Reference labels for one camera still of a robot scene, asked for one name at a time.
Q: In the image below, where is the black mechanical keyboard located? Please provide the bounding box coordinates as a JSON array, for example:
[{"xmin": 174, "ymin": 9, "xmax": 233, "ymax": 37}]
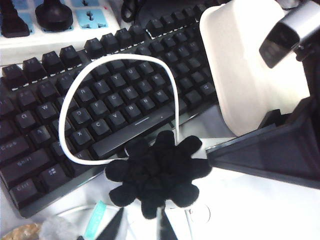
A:
[{"xmin": 0, "ymin": 2, "xmax": 226, "ymax": 220}]

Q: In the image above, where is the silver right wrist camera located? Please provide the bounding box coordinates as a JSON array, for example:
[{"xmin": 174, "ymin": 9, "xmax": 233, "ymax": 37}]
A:
[{"xmin": 258, "ymin": 0, "xmax": 320, "ymax": 70}]

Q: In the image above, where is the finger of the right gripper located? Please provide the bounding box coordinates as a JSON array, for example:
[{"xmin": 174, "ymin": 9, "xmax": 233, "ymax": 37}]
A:
[{"xmin": 204, "ymin": 96, "xmax": 320, "ymax": 191}]

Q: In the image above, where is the grey octopus plush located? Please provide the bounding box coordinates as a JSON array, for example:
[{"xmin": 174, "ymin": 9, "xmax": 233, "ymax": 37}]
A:
[{"xmin": 104, "ymin": 129, "xmax": 212, "ymax": 221}]

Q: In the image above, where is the black angular power plug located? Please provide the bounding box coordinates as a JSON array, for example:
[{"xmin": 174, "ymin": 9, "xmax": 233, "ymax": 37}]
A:
[{"xmin": 0, "ymin": 0, "xmax": 31, "ymax": 39}]

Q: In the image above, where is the black round plug with cable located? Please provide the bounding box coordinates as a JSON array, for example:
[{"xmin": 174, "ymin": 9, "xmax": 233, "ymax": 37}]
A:
[{"xmin": 34, "ymin": 0, "xmax": 145, "ymax": 32}]

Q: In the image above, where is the white paper bowl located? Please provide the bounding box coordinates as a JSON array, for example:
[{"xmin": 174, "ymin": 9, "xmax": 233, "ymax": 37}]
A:
[{"xmin": 199, "ymin": 0, "xmax": 311, "ymax": 137}]

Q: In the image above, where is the white power strip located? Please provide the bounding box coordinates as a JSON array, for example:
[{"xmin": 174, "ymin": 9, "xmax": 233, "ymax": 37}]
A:
[{"xmin": 0, "ymin": 0, "xmax": 122, "ymax": 52}]

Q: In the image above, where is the grey plush with straw hat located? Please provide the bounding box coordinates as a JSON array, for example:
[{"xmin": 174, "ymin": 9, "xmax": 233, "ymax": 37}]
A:
[{"xmin": 1, "ymin": 199, "xmax": 108, "ymax": 240}]

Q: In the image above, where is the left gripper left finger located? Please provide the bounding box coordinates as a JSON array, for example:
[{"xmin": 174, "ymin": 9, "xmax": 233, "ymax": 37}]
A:
[{"xmin": 102, "ymin": 207, "xmax": 125, "ymax": 240}]

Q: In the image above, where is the metal keyring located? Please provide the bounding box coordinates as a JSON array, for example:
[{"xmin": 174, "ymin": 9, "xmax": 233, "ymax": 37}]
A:
[{"xmin": 186, "ymin": 203, "xmax": 212, "ymax": 225}]

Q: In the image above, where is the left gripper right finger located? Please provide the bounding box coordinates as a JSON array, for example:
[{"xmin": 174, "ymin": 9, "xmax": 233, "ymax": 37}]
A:
[{"xmin": 157, "ymin": 209, "xmax": 179, "ymax": 240}]

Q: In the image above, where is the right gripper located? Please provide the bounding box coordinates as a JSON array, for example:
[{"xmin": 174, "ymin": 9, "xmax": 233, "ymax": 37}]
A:
[{"xmin": 259, "ymin": 34, "xmax": 320, "ymax": 126}]

